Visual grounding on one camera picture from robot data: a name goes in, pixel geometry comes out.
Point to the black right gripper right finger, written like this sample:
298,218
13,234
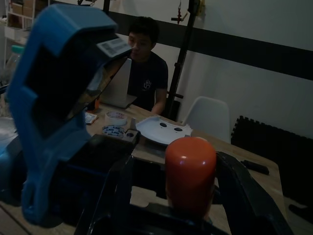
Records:
244,195

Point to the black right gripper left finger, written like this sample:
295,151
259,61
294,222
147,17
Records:
115,186

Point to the small orange-capped bottle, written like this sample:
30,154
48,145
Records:
190,171

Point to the blue-label water bottle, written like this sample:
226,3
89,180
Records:
7,156

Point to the brown tape roll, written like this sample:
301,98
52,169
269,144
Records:
113,131

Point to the small black box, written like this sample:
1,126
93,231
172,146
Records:
255,167

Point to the white tape roll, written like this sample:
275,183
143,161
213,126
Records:
116,118

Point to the wooden table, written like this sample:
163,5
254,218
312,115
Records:
151,156

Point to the orange black handheld device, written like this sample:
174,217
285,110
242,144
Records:
97,104

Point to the white robot face shell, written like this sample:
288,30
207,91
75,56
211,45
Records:
156,132

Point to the black foam tile panel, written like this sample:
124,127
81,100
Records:
274,151

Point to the silver laptop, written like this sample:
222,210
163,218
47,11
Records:
119,85

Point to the person in grey shorts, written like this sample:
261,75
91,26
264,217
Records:
146,73

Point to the white plastic chair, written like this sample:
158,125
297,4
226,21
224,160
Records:
210,117

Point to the black metal stand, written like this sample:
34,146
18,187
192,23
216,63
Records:
181,61

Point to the white shelf with boxes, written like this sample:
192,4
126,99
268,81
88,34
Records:
22,14

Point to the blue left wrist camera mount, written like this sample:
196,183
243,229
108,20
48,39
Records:
49,159

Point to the red wall-hung tool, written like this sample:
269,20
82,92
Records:
179,13

